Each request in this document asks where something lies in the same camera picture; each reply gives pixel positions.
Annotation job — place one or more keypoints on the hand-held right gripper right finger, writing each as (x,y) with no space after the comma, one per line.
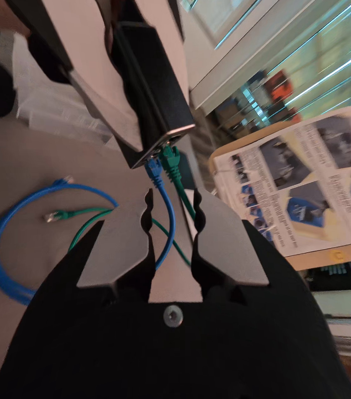
(231,249)

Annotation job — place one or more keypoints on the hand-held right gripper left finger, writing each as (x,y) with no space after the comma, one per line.
(116,249)

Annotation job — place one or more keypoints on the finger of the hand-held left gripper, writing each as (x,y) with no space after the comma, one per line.
(91,62)
(169,31)

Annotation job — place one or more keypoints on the black ethernet adapter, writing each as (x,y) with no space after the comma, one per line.
(160,93)

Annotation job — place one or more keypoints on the glass window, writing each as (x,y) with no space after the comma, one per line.
(225,18)

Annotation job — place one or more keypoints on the clear plastic box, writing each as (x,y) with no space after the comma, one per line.
(54,109)

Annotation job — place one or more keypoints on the cardboard board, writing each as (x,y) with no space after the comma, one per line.
(318,260)

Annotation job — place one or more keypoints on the printed instruction sheet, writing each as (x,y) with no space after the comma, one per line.
(303,193)

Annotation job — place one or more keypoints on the orange box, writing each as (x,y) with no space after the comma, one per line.
(278,87)

